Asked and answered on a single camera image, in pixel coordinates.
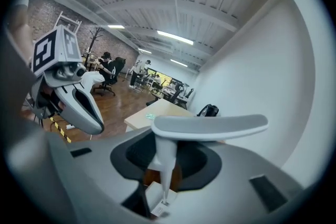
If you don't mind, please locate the light wooden table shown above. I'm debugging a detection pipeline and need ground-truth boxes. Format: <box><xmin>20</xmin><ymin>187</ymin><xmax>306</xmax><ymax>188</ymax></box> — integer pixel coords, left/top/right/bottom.
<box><xmin>123</xmin><ymin>98</ymin><xmax>195</xmax><ymax>132</ymax></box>

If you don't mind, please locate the yellow black striped strip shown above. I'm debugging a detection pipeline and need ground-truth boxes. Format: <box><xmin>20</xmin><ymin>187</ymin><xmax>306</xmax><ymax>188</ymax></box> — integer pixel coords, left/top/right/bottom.
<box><xmin>49</xmin><ymin>116</ymin><xmax>72</xmax><ymax>143</ymax></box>

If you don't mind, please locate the dark coat rack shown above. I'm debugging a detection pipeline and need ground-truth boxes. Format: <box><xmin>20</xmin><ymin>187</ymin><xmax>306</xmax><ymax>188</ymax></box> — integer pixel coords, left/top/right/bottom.
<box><xmin>87</xmin><ymin>26</ymin><xmax>105</xmax><ymax>72</ymax></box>

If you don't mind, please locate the white metal frame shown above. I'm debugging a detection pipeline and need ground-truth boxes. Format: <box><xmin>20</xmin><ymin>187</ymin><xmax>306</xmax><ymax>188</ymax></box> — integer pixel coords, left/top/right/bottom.
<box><xmin>56</xmin><ymin>10</ymin><xmax>82</xmax><ymax>34</ymax></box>

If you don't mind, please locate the person's left forearm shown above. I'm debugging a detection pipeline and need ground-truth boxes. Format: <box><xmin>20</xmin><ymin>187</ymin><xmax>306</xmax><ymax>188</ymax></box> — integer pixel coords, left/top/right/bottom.
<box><xmin>7</xmin><ymin>4</ymin><xmax>35</xmax><ymax>66</ymax></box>

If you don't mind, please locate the black backpack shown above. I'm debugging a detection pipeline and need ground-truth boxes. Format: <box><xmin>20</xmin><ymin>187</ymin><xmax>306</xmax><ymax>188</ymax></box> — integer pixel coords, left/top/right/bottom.
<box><xmin>196</xmin><ymin>103</ymin><xmax>219</xmax><ymax>118</ymax></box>

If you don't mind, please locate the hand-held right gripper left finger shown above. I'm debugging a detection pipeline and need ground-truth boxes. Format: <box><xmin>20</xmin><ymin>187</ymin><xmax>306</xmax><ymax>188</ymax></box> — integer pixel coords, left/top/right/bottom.
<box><xmin>47</xmin><ymin>127</ymin><xmax>159</xmax><ymax>222</ymax></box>

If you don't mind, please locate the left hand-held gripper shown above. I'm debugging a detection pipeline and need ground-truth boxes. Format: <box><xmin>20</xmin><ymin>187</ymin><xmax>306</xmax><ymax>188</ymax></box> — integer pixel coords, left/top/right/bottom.
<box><xmin>29</xmin><ymin>25</ymin><xmax>105</xmax><ymax>136</ymax></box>

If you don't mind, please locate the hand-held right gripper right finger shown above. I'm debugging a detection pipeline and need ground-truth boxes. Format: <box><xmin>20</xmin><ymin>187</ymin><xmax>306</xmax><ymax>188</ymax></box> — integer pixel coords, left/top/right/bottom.
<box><xmin>167</xmin><ymin>141</ymin><xmax>306</xmax><ymax>224</ymax></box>

